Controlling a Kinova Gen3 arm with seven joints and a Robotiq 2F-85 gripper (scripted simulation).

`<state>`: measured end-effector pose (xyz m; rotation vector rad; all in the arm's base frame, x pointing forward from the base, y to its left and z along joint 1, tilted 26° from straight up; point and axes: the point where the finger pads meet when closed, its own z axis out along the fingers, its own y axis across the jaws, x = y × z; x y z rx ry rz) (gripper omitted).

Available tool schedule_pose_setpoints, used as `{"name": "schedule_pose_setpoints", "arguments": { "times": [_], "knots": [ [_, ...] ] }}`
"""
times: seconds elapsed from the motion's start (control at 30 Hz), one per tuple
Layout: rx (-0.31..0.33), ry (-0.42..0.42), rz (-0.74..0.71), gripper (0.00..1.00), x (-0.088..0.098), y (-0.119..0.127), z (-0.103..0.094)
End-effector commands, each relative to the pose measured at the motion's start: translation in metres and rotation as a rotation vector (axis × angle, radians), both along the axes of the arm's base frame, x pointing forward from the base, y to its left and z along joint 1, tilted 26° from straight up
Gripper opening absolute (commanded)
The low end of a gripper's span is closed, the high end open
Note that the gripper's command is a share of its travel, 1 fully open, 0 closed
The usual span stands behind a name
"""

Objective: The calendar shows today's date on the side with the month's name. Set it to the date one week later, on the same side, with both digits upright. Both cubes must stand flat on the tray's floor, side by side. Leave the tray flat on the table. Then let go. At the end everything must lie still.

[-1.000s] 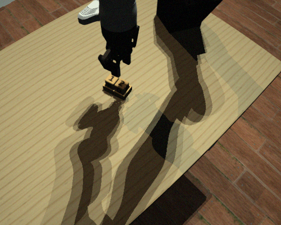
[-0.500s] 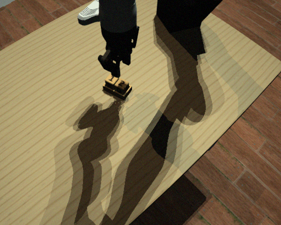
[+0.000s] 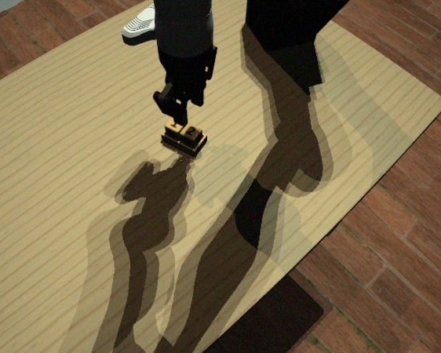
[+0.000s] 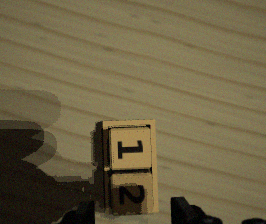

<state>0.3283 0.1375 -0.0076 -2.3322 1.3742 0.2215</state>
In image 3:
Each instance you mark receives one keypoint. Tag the tan cube with black number 1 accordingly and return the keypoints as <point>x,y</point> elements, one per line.
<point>173,130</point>

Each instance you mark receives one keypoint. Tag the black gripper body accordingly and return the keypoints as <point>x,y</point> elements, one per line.
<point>178,67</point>

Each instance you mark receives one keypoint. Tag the tan wooden cube with black digit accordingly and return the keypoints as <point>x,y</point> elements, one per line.
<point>191,135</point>

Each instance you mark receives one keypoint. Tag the tan shallow rectangular tray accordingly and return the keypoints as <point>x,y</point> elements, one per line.
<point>182,146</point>

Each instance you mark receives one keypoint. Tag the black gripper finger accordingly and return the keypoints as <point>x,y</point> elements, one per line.
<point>169,106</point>
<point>197,95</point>

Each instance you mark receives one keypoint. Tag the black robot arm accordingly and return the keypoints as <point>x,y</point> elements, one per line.
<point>182,28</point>

